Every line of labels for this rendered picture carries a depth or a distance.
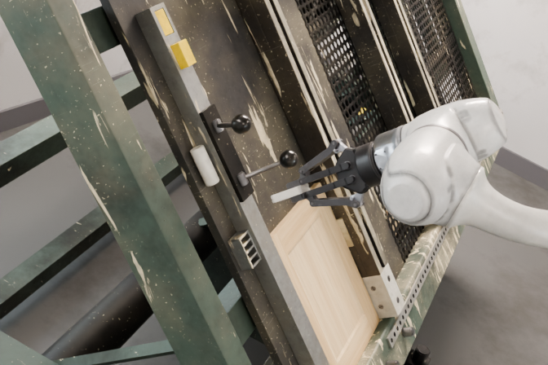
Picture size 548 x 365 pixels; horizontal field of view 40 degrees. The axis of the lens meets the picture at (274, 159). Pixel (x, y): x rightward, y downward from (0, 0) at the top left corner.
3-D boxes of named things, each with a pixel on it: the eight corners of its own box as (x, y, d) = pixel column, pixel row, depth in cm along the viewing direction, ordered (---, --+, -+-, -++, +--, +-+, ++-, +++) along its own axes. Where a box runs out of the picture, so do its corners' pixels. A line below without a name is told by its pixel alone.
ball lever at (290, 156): (240, 191, 151) (301, 166, 150) (232, 175, 150) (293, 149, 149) (240, 186, 155) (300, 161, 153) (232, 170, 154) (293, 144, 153)
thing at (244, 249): (240, 270, 153) (253, 269, 152) (227, 241, 152) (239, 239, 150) (249, 261, 157) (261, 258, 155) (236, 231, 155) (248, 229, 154)
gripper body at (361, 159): (366, 138, 126) (321, 156, 131) (383, 186, 125) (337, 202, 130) (385, 134, 132) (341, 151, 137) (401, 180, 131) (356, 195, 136)
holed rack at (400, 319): (390, 348, 189) (392, 348, 189) (386, 338, 188) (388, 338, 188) (502, 115, 323) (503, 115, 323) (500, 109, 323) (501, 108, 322)
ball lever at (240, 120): (210, 138, 150) (241, 137, 138) (202, 121, 149) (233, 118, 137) (226, 130, 152) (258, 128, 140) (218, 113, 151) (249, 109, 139)
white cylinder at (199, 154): (186, 152, 148) (203, 188, 149) (198, 148, 146) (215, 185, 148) (194, 146, 150) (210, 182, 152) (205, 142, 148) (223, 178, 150)
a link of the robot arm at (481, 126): (408, 111, 129) (385, 138, 118) (494, 77, 120) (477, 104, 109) (435, 165, 131) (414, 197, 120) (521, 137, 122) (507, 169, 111)
